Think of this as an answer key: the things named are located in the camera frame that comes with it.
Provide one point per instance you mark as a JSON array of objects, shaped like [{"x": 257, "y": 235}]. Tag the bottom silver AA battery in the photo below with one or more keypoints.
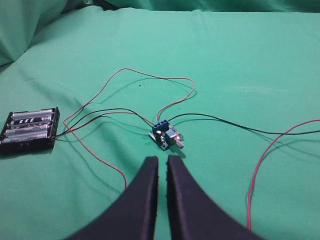
[{"x": 24, "y": 138}]

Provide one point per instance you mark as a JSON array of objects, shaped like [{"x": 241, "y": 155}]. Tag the top silver AA battery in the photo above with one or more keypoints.
[{"x": 31, "y": 114}]

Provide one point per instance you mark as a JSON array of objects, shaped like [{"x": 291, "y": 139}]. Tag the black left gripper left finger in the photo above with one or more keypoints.
[{"x": 133, "y": 215}]

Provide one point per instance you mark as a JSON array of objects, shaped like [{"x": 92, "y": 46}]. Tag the black battery holder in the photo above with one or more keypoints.
[{"x": 33, "y": 145}]

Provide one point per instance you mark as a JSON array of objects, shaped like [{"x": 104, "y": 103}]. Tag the green table cloth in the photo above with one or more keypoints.
[{"x": 243, "y": 89}]

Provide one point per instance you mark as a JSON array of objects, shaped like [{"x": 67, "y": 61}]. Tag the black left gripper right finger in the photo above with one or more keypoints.
[{"x": 192, "y": 214}]

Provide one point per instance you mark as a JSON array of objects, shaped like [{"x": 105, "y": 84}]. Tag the green backdrop cloth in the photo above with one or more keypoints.
[{"x": 21, "y": 19}]

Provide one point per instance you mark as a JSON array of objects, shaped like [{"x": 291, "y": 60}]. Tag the silver aa battery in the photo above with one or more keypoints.
[
  {"x": 26, "y": 130},
  {"x": 24, "y": 138},
  {"x": 31, "y": 114}
]

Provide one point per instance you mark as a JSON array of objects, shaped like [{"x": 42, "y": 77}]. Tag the blue speed controller board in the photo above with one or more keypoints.
[{"x": 165, "y": 135}]

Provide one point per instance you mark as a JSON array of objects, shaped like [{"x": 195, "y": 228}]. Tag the black AA battery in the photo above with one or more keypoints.
[{"x": 34, "y": 121}]

